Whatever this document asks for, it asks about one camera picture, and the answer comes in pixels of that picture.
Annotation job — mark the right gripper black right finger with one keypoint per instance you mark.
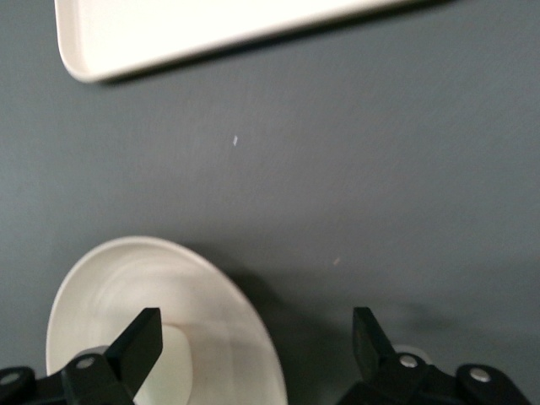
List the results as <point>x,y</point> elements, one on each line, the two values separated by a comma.
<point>375,367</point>

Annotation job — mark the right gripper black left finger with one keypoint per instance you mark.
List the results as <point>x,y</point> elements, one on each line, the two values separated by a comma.
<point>126,363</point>

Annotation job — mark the round cream plate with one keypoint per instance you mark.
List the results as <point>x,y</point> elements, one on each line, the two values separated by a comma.
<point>228,320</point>

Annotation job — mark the cream rectangular tray with print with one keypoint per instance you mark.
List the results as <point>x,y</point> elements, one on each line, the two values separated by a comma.
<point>177,34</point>

